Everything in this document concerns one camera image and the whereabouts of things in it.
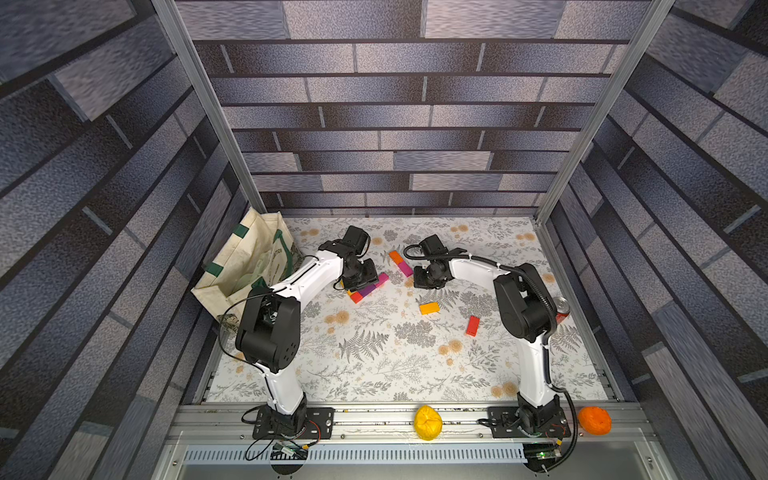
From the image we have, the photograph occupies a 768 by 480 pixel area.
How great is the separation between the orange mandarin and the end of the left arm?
639mm

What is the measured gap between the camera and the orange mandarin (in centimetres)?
71

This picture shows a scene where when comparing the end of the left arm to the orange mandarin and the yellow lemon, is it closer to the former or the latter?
the yellow lemon

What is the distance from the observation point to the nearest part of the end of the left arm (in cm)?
69
